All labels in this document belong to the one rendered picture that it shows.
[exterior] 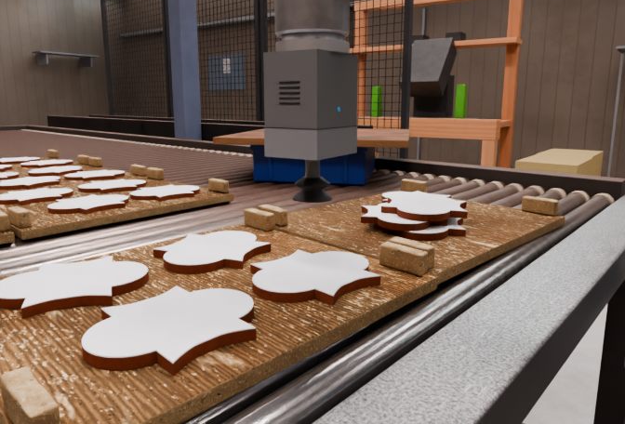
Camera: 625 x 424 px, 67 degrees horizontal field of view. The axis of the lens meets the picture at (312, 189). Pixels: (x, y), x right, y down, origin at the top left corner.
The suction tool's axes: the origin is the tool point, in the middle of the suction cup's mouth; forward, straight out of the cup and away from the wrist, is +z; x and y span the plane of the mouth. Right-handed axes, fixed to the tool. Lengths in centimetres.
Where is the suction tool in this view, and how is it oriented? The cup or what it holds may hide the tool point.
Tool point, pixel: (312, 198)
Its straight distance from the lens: 51.1
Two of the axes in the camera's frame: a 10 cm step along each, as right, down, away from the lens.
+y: -5.3, 1.5, -8.3
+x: 8.5, 1.0, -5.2
